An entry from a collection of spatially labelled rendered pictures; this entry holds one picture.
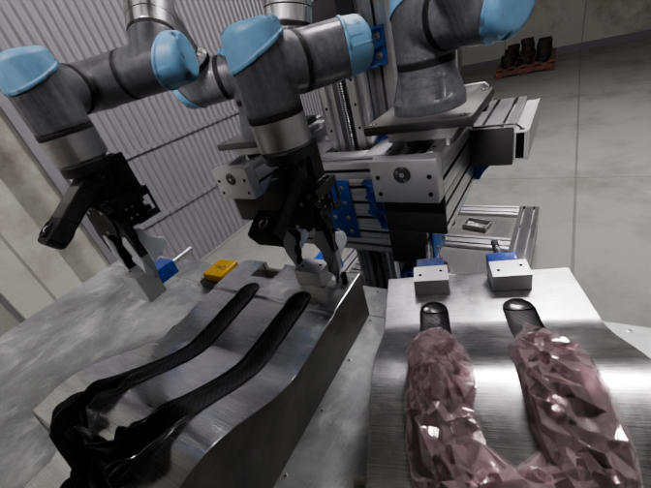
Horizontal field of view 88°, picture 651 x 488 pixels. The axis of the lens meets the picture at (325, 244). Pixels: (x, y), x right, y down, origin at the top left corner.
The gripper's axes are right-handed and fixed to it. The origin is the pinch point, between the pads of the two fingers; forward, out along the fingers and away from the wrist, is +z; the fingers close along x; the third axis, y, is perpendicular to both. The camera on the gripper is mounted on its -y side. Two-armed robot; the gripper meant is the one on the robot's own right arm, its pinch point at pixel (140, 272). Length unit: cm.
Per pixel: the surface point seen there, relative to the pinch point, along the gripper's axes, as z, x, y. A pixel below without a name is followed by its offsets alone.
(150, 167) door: 16, 171, 109
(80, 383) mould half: 1.5, -13.2, -18.2
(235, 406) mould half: 3.9, -33.7, -12.2
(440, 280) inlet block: 7, -48, 16
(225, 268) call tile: 11.3, 0.3, 16.0
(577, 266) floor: 95, -78, 142
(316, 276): 3.9, -31.0, 9.8
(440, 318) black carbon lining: 10, -49, 12
